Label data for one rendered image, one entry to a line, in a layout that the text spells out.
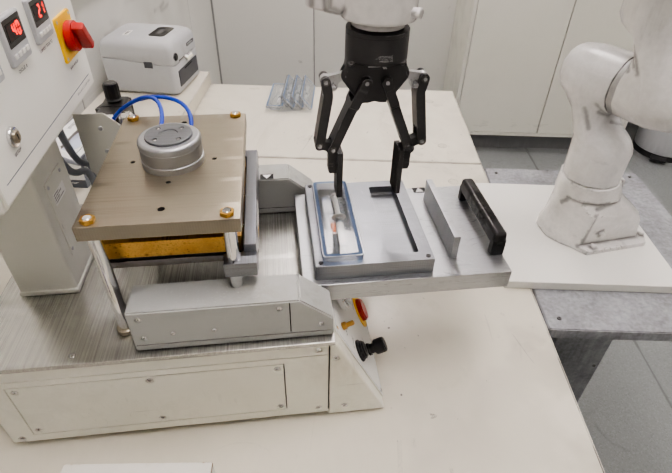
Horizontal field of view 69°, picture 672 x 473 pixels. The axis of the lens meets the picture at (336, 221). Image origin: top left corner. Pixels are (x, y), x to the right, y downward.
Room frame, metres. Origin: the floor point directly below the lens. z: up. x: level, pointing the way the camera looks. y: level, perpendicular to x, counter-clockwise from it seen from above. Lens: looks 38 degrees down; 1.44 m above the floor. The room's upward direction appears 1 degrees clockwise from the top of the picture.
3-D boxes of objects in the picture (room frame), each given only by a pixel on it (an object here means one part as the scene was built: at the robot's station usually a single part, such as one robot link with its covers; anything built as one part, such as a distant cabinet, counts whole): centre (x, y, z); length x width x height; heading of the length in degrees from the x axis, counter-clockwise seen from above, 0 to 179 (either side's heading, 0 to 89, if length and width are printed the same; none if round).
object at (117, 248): (0.56, 0.21, 1.07); 0.22 x 0.17 x 0.10; 8
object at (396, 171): (0.60, -0.08, 1.08); 0.03 x 0.01 x 0.07; 9
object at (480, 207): (0.62, -0.23, 0.99); 0.15 x 0.02 x 0.04; 8
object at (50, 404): (0.57, 0.21, 0.84); 0.53 x 0.37 x 0.17; 98
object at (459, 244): (0.60, -0.09, 0.97); 0.30 x 0.22 x 0.08; 98
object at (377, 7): (0.61, -0.02, 1.31); 0.13 x 0.12 x 0.05; 9
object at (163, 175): (0.57, 0.25, 1.08); 0.31 x 0.24 x 0.13; 8
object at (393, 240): (0.59, -0.04, 0.98); 0.20 x 0.17 x 0.03; 8
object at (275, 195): (0.70, 0.16, 0.97); 0.26 x 0.05 x 0.07; 98
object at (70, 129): (1.06, 0.63, 0.83); 0.23 x 0.12 x 0.07; 177
